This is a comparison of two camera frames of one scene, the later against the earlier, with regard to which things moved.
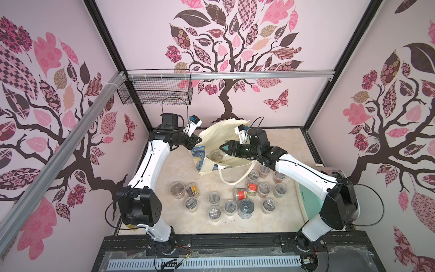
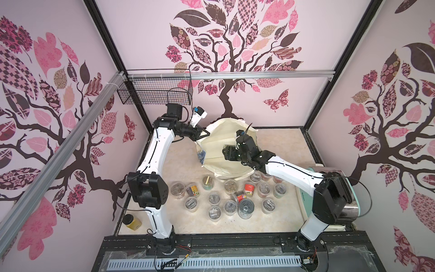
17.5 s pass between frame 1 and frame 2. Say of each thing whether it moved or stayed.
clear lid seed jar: moved
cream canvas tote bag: moved
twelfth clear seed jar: stayed
